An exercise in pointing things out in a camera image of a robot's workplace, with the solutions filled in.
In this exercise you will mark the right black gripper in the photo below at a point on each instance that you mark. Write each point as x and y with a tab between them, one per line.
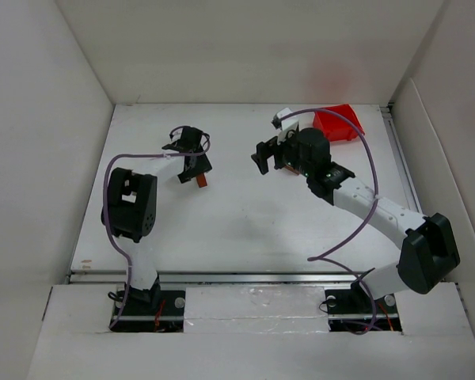
277	154

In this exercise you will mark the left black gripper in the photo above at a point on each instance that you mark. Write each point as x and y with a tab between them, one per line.
194	166

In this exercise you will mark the small red-brown wood block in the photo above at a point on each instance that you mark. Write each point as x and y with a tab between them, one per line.
201	180

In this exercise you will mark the red plastic bin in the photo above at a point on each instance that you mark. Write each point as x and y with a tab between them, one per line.
333	127

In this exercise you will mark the reddish long wood block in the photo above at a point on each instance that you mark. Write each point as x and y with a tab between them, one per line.
291	170

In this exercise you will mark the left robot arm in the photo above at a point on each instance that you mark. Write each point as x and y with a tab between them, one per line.
130	197

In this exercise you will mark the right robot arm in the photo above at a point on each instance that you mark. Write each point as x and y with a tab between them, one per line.
428	250

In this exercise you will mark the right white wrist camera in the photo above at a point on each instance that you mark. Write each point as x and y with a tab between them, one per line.
285	124

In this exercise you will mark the aluminium side rail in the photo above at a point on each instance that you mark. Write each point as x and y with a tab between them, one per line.
400	160

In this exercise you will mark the aluminium front rail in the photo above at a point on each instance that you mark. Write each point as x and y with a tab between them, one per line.
216	277

